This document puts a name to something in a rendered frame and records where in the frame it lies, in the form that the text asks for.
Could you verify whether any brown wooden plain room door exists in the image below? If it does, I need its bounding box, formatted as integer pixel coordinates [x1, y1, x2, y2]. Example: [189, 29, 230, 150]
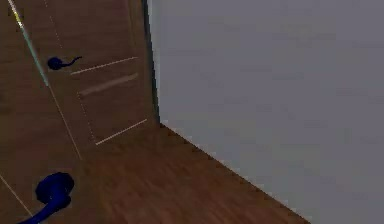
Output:
[0, 0, 101, 224]

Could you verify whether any brown wooden panelled room door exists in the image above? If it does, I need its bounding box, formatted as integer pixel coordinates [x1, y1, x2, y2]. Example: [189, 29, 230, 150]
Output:
[13, 0, 160, 160]

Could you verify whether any small dark blue door handle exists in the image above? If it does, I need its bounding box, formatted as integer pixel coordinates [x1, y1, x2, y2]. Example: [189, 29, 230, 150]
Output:
[46, 55, 83, 71]

